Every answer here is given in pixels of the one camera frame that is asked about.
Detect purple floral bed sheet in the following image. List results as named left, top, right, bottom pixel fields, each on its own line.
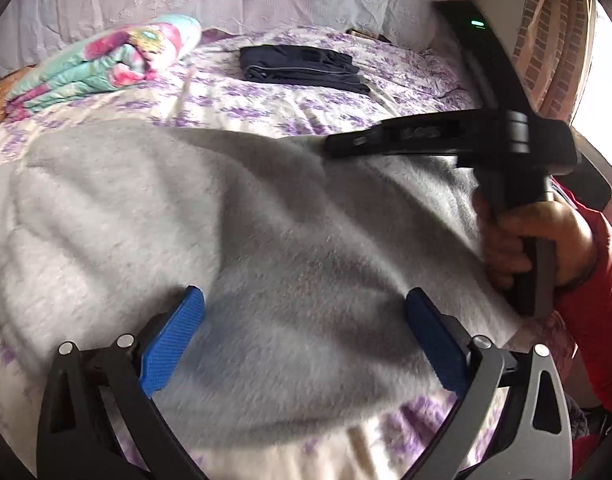
left=0, top=27, right=587, bottom=480

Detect folded colourful floral quilt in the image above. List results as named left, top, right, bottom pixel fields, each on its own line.
left=6, top=14, right=203, bottom=122

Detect person's right forearm red sleeve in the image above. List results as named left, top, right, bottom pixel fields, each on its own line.
left=550, top=180, right=612, bottom=411

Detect person's right hand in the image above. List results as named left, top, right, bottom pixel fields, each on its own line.
left=473, top=192, right=598, bottom=292

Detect brick pattern curtain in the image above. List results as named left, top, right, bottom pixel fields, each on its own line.
left=513, top=0, right=594, bottom=126

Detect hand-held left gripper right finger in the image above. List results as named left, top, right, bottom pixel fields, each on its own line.
left=405, top=287, right=574, bottom=480

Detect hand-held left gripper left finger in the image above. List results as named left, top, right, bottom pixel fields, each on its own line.
left=36, top=285, right=207, bottom=480

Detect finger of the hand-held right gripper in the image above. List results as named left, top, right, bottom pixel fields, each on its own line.
left=325, top=111, right=469, bottom=159

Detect folded black pants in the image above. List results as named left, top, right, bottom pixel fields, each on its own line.
left=239, top=45, right=371, bottom=95

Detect grey fleece blanket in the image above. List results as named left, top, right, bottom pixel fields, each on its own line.
left=0, top=122, right=537, bottom=413

